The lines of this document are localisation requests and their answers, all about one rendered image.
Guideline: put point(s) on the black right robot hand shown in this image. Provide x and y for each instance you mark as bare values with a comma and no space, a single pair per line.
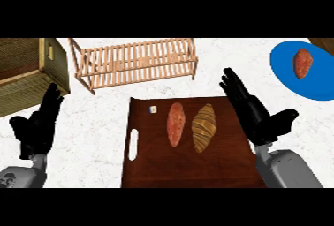
255,117

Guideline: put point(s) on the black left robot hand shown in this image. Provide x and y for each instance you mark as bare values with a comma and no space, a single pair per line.
39,126

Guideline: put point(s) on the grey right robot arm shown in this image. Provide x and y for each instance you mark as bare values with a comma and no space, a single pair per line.
284,167

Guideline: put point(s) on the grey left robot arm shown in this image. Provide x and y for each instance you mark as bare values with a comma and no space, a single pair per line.
24,173

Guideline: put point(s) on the brown striped croissant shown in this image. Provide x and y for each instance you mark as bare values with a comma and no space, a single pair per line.
204,127

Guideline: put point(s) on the dark brown wooden tray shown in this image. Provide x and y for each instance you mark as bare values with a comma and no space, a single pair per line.
187,164

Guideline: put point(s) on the pale wooden tiered shelf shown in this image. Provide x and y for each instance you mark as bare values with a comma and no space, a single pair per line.
135,63

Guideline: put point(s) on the orange sweet potato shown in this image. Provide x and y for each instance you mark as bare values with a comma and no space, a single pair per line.
176,124

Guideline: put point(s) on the blue round plate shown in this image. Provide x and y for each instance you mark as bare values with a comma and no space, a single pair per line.
320,76

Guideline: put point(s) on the reddish sweet potato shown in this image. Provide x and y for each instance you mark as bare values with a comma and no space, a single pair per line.
302,63

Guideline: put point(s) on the small white tag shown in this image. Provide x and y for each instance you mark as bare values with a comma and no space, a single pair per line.
153,109

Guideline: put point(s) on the brown wooden block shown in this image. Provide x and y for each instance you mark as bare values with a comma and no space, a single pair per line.
324,44

